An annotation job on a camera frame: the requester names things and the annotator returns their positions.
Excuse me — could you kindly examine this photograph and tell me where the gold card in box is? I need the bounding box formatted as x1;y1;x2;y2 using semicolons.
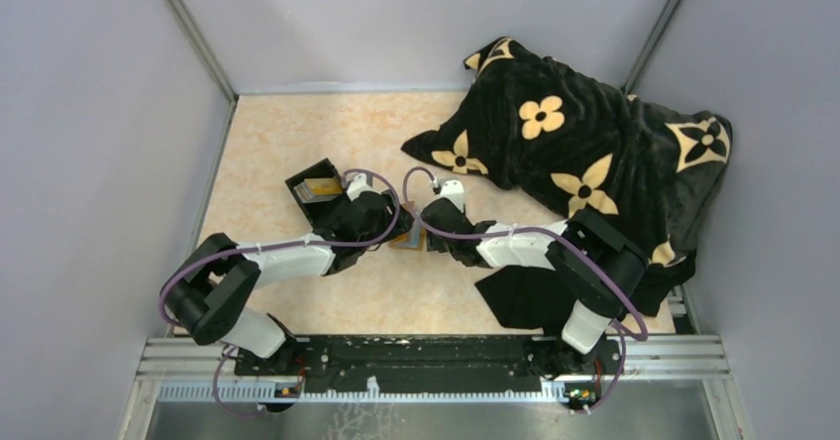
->
293;177;344;204

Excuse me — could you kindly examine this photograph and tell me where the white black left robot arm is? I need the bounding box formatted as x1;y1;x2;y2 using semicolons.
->
158;190;414;375

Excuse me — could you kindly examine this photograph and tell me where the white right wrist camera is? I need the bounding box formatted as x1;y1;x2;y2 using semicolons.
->
434;178;466;214

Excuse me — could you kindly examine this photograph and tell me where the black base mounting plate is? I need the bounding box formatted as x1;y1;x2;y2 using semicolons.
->
234;335;620;394

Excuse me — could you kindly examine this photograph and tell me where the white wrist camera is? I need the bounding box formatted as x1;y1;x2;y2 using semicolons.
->
346;172;374;201
434;178;466;214

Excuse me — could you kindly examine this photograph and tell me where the black plastic box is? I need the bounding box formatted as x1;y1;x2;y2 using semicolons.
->
284;159;347;229

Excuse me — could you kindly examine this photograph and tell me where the black cloth piece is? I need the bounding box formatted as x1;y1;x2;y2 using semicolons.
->
474;266;577;336

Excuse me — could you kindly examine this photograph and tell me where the black floral blanket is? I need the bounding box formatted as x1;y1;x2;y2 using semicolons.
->
401;37;733;316

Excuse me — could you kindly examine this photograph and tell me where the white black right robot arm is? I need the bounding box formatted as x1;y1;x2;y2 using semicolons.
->
416;197;650;373

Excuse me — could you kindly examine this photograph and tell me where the aluminium front rail frame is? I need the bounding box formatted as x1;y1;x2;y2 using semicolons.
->
132;335;730;406

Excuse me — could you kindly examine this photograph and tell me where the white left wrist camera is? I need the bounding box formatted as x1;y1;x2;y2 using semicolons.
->
346;172;374;201

